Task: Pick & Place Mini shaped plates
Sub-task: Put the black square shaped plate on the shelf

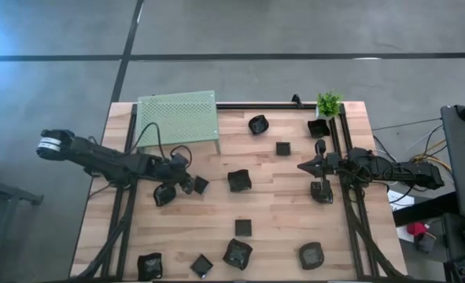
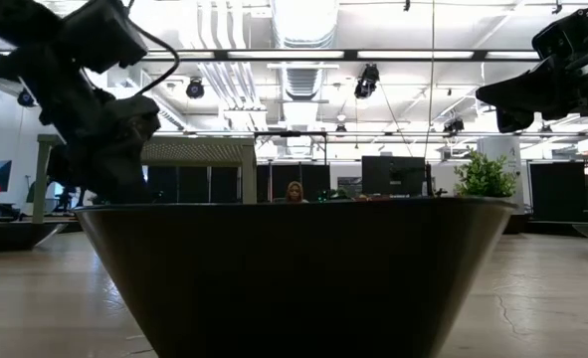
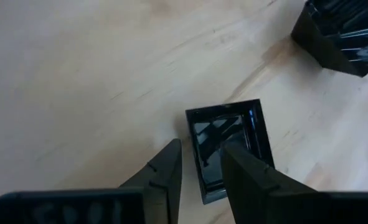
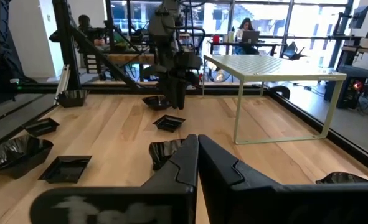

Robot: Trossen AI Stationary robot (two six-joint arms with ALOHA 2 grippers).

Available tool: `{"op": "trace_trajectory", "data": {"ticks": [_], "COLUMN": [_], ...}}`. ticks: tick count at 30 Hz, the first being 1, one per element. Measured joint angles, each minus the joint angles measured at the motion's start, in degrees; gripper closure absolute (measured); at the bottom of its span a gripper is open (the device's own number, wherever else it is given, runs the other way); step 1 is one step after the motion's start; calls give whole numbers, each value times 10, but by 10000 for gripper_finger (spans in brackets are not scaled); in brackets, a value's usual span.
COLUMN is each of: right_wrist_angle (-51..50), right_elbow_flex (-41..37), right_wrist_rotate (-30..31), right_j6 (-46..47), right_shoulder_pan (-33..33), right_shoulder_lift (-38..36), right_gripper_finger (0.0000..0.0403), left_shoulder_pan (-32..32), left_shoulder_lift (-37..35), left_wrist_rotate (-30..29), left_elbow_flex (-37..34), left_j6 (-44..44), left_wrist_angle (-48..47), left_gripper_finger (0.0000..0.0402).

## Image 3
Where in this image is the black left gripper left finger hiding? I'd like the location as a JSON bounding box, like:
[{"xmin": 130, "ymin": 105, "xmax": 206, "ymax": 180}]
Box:
[{"xmin": 0, "ymin": 138, "xmax": 184, "ymax": 224}]

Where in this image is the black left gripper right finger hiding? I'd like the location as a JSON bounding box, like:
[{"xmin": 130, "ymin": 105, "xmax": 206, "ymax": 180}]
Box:
[{"xmin": 220, "ymin": 142, "xmax": 368, "ymax": 224}]

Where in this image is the small square black plate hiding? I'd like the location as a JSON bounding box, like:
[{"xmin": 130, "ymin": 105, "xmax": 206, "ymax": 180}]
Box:
[{"xmin": 185, "ymin": 98, "xmax": 275, "ymax": 205}]

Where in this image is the black flared square plate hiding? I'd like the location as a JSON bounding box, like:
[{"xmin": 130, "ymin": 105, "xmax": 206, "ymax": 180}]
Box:
[{"xmin": 290, "ymin": 0, "xmax": 368, "ymax": 78}]

